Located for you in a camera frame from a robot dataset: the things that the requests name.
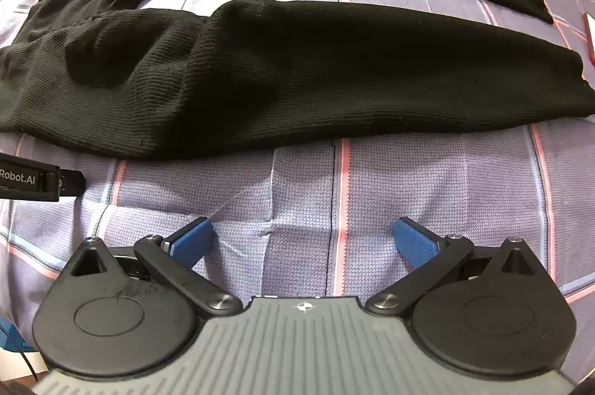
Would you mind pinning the purple plaid bed sheet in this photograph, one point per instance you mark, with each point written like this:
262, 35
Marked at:
418, 176

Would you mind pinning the black knit pants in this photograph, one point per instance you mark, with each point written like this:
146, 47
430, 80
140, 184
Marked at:
260, 70

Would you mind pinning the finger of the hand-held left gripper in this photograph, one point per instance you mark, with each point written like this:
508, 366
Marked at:
70, 184

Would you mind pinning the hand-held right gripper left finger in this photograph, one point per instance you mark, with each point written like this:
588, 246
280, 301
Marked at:
194, 238

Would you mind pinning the blue object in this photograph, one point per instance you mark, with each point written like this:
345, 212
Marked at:
8, 332

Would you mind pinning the red phone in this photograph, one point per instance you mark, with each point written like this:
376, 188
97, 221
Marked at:
589, 37

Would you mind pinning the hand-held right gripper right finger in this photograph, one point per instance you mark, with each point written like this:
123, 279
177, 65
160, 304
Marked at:
413, 239

